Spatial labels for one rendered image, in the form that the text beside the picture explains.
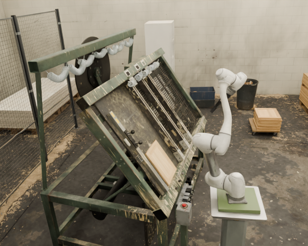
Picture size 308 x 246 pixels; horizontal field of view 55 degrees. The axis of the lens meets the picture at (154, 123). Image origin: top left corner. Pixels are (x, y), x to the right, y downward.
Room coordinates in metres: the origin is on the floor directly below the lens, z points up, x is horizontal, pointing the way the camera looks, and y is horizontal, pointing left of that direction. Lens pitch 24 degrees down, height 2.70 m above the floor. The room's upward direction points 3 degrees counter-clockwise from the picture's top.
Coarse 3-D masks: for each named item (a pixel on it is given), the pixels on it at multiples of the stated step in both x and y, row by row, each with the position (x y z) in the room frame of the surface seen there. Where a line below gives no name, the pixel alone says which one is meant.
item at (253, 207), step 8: (224, 192) 2.44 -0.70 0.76; (248, 192) 2.41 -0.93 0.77; (224, 200) 2.31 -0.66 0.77; (248, 200) 2.28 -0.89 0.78; (256, 200) 2.28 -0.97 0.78; (224, 208) 2.18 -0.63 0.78; (232, 208) 2.17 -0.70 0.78; (240, 208) 2.17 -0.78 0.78; (248, 208) 2.16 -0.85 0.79; (256, 208) 2.15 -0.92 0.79
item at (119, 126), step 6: (108, 114) 2.50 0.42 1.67; (114, 120) 2.48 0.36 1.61; (120, 126) 2.47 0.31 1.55; (120, 132) 2.46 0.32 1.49; (126, 138) 2.45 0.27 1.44; (132, 144) 2.43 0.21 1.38; (138, 150) 2.42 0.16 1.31; (144, 156) 2.43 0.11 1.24; (144, 162) 2.39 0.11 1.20; (150, 168) 2.37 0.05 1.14; (156, 174) 2.37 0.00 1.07; (156, 180) 2.35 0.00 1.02; (162, 180) 2.38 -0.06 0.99; (162, 186) 2.33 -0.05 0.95
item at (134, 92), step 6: (132, 78) 3.10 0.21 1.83; (138, 78) 3.04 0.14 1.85; (126, 84) 3.07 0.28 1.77; (132, 90) 3.04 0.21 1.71; (132, 96) 3.04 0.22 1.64; (138, 96) 3.02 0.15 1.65; (138, 102) 3.02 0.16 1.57; (144, 102) 3.02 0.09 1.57; (144, 108) 3.00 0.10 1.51; (150, 108) 3.03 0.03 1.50; (150, 114) 2.98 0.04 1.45; (150, 120) 2.98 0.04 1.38; (156, 120) 2.97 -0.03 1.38; (156, 126) 2.96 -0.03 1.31; (162, 126) 2.98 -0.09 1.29; (162, 132) 2.94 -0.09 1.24; (162, 138) 2.94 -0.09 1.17; (168, 138) 2.91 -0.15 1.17; (174, 144) 2.93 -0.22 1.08; (174, 150) 2.89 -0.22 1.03; (180, 156) 2.87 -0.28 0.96
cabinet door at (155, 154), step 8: (152, 144) 2.69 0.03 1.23; (152, 152) 2.60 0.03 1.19; (160, 152) 2.71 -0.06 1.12; (152, 160) 2.51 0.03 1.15; (160, 160) 2.61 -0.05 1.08; (168, 160) 2.71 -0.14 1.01; (160, 168) 2.51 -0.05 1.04; (168, 168) 2.62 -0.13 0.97; (176, 168) 2.72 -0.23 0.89; (168, 176) 2.52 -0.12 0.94; (168, 184) 2.43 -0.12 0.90
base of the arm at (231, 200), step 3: (228, 195) 2.33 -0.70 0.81; (228, 198) 2.31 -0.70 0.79; (231, 198) 2.28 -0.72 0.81; (234, 198) 2.26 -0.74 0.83; (237, 198) 2.26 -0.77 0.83; (240, 198) 2.26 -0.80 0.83; (243, 198) 2.27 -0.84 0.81; (228, 201) 2.27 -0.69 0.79; (231, 201) 2.26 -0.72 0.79; (234, 201) 2.26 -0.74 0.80; (237, 201) 2.25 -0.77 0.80; (240, 201) 2.25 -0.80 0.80; (243, 201) 2.25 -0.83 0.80; (246, 201) 2.25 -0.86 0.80
